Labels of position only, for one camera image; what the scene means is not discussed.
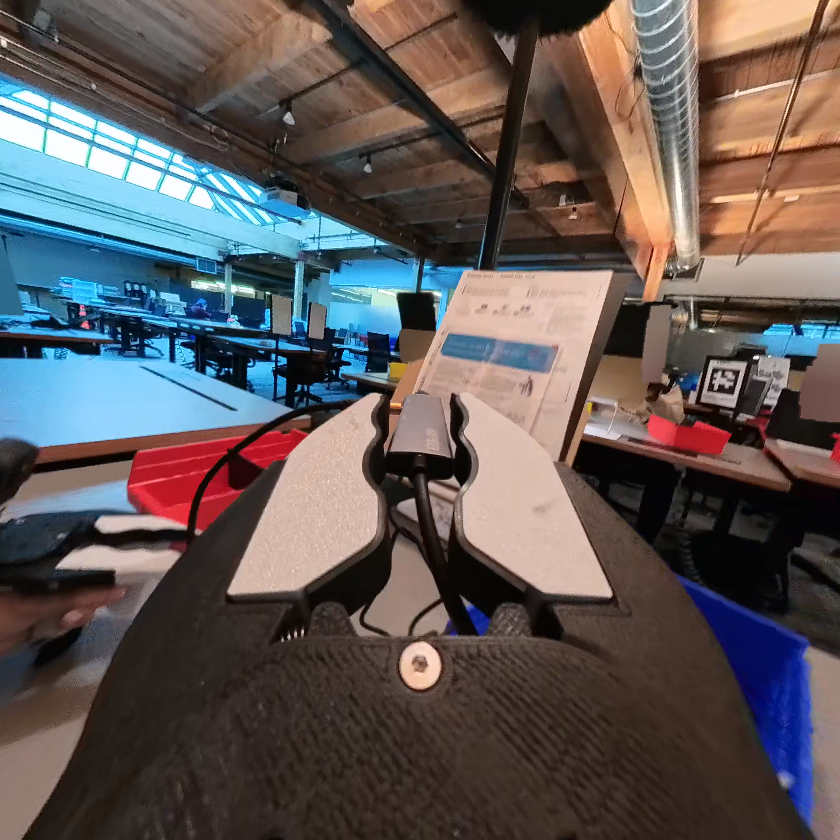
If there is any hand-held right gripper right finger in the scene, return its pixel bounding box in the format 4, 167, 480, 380
448, 391, 615, 602

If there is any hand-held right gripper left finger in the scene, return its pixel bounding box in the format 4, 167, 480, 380
226, 392, 395, 603

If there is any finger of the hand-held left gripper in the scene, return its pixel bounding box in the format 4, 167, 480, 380
94, 514, 191, 535
55, 546, 186, 586

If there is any black braided cable copper plug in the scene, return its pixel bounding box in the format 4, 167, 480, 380
186, 399, 404, 547

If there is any grey USB hub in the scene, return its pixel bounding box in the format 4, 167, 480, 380
386, 392, 455, 479

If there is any grey desk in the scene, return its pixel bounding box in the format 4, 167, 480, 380
0, 458, 840, 840

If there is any person's left hand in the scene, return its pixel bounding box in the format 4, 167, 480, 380
0, 586, 127, 658

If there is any red plastic bin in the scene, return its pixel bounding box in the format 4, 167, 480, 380
127, 427, 311, 534

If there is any large white table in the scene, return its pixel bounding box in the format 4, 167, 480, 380
0, 357, 313, 466

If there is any printed instruction sheet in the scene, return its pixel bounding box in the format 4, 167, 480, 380
451, 269, 616, 455
417, 330, 560, 435

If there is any wooden document stand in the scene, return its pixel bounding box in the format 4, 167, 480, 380
407, 268, 635, 464

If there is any wooden table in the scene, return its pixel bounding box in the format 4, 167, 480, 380
581, 430, 795, 494

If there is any small red bin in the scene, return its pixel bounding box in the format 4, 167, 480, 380
646, 413, 732, 456

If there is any cardboard box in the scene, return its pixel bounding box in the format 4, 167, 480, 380
398, 327, 448, 366

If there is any black monitor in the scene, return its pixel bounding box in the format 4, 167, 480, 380
396, 291, 438, 333

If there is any screen with black-white tag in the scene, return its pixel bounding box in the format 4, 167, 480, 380
695, 356, 753, 412

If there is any ceiling projector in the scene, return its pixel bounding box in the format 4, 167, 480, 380
258, 176, 311, 219

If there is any blue plastic bin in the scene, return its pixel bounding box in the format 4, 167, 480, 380
446, 573, 812, 829

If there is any black vertical pole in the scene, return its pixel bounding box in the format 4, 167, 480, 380
477, 18, 540, 271

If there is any silver ventilation duct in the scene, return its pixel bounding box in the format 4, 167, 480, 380
630, 0, 703, 275

